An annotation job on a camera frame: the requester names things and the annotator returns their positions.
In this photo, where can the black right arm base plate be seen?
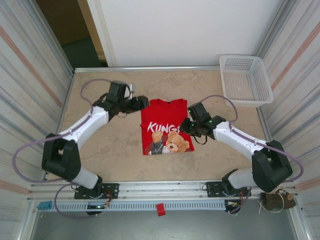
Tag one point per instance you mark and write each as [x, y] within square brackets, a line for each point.
[212, 188]

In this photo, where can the aluminium table frame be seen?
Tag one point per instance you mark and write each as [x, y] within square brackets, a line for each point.
[162, 186]

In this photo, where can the small circuit board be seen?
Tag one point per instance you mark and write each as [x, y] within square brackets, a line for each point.
[231, 203]
[97, 206]

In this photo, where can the red t-shirt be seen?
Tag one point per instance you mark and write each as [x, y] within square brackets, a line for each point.
[162, 117]

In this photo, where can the small red plastic block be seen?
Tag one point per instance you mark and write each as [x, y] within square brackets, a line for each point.
[160, 208]

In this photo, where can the brown cloth pouch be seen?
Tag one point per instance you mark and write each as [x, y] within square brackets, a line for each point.
[272, 202]

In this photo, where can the white perforated plastic basket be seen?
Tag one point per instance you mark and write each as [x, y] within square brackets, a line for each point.
[250, 82]

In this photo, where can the small blue plastic block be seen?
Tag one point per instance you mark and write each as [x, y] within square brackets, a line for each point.
[45, 205]

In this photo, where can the brown door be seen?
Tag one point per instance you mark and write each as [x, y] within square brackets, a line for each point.
[62, 20]

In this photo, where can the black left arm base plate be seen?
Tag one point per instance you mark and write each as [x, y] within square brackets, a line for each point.
[111, 190]

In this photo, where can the white door frame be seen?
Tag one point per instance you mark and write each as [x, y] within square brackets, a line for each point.
[103, 32]

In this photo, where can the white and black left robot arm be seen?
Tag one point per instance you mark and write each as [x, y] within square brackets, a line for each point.
[95, 121]

